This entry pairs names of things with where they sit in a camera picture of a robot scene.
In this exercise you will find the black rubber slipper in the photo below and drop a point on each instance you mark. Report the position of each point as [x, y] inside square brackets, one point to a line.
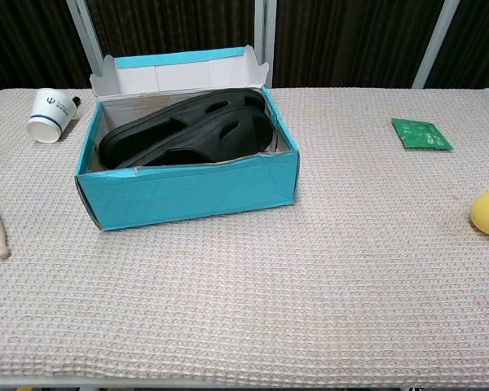
[212, 138]
[146, 122]

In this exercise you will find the blue cardboard shoe box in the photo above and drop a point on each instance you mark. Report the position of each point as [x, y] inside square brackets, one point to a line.
[187, 195]

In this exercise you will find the beige waffle tablecloth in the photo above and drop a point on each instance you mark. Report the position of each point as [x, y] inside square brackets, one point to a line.
[309, 285]

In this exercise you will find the green circuit board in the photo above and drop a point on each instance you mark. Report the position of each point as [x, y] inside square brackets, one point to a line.
[421, 133]

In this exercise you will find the grey partition frame post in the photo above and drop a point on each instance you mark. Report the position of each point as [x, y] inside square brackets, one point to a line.
[83, 32]
[436, 40]
[265, 36]

